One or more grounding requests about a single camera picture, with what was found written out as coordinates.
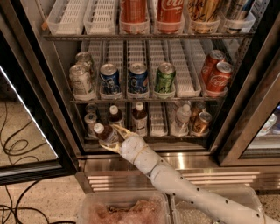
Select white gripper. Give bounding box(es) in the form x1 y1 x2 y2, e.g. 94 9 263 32
99 124 160 175

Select brown bottle white cap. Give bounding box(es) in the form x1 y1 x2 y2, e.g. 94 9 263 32
132 102 148 137
94 123 119 144

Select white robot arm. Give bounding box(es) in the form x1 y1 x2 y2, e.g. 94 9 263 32
94 123 280 224

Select clear water bottle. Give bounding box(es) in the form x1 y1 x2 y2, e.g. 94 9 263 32
171 104 191 137

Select open fridge glass door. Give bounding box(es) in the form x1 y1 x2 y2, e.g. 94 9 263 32
0 0 78 185

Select orange can top shelf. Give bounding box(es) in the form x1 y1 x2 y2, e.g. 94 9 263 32
120 0 146 24

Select red coke can top shelf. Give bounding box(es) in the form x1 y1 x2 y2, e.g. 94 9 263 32
157 0 184 23

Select gold can top shelf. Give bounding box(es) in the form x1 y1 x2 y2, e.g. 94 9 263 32
187 0 221 22

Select silver blue can top shelf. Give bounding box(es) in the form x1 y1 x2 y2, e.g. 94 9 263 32
226 0 255 20

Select front silver slim can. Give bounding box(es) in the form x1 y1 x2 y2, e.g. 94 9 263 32
84 113 97 137

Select silver slim can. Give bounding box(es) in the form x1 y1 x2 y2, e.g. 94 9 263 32
84 113 97 137
85 103 97 113

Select rear silver slim can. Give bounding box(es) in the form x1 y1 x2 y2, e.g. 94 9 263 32
85 103 97 113

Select right blue pepsi can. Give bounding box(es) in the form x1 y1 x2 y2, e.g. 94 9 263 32
129 62 148 94

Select blue pepsi can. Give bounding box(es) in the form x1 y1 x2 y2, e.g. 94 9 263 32
129 62 148 94
100 63 121 95

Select left blue pepsi can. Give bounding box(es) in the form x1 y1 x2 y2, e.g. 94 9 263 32
100 63 121 95

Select left clear plastic bin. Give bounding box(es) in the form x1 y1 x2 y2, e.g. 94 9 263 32
76 191 171 224

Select clear plastic bin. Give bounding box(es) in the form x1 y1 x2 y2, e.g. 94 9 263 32
76 191 171 224
171 185 263 224

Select green soda can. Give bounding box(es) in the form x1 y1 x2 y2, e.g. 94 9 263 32
154 62 176 94

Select front white can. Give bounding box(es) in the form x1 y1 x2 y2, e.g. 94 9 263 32
69 65 95 101

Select white can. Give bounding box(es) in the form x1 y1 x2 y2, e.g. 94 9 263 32
69 65 95 101
75 52 94 73

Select front gold can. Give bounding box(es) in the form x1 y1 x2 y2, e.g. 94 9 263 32
192 111 213 135

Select rear gold can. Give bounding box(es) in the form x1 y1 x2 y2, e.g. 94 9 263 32
191 101 207 120

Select rear white can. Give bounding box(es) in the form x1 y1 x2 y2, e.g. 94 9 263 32
75 52 94 73

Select right clear plastic bin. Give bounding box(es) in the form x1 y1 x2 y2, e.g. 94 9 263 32
171 185 263 224

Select front red coke can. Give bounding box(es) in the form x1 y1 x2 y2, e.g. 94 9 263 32
206 61 233 92

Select rear red coke can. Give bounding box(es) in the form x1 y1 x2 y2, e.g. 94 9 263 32
200 50 226 84

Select black floor cables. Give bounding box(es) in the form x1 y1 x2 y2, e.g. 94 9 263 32
0 100 77 224

